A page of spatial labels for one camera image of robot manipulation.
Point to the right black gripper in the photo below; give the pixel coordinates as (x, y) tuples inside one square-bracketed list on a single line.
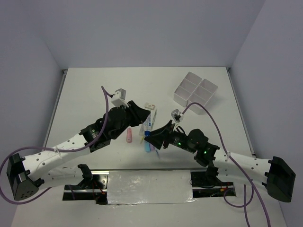
[(159, 135)]

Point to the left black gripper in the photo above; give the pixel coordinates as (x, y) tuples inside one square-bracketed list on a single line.
[(140, 115)]

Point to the green pen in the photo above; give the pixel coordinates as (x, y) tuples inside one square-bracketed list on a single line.
[(154, 114)]

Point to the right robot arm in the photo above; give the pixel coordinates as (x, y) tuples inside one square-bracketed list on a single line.
[(274, 175)]

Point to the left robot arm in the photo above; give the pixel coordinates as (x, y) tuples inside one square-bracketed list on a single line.
[(45, 169)]

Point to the white eraser box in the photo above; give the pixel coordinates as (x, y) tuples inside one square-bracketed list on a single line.
[(149, 106)]

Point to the blue highlighter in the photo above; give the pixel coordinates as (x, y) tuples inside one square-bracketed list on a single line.
[(146, 144)]

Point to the pink translucent case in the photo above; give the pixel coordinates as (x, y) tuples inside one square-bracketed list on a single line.
[(129, 135)]

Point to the white compartment container left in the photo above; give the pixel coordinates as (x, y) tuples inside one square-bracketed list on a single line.
[(186, 88)]

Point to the white compartment container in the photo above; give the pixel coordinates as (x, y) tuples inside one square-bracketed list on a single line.
[(186, 88), (203, 93)]

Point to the white compartment container right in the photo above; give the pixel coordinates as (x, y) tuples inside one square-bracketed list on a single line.
[(203, 93)]

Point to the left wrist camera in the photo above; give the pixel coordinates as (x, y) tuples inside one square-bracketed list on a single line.
[(118, 98)]

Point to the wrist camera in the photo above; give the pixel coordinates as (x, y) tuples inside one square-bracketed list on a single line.
[(118, 98), (177, 115)]

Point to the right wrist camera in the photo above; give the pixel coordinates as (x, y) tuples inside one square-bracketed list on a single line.
[(177, 115)]

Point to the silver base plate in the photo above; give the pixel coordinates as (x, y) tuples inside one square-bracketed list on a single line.
[(149, 187)]

